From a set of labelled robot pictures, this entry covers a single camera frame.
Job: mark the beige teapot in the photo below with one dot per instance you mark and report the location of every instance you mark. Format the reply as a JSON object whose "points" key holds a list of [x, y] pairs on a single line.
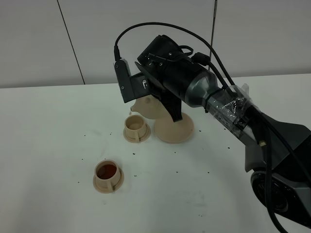
{"points": [[149, 107]]}

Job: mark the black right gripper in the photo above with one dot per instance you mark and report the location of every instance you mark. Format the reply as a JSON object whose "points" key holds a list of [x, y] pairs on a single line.
{"points": [[168, 68]]}

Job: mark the beige teacup far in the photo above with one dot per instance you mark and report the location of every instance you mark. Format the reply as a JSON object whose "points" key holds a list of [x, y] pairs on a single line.
{"points": [[136, 129]]}

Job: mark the beige teacup near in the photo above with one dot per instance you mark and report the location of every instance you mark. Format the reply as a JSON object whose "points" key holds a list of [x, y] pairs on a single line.
{"points": [[108, 177]]}

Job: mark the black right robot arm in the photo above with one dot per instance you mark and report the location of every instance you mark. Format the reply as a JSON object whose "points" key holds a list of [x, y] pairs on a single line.
{"points": [[277, 153]]}

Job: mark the beige teacup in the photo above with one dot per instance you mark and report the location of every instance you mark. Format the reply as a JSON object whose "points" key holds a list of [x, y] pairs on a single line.
{"points": [[108, 177], [136, 129]]}

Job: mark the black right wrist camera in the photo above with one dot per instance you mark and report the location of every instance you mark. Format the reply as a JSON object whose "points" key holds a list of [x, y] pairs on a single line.
{"points": [[124, 79]]}

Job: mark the beige teapot saucer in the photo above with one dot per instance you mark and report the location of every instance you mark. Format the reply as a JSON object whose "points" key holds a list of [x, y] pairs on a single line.
{"points": [[174, 132]]}

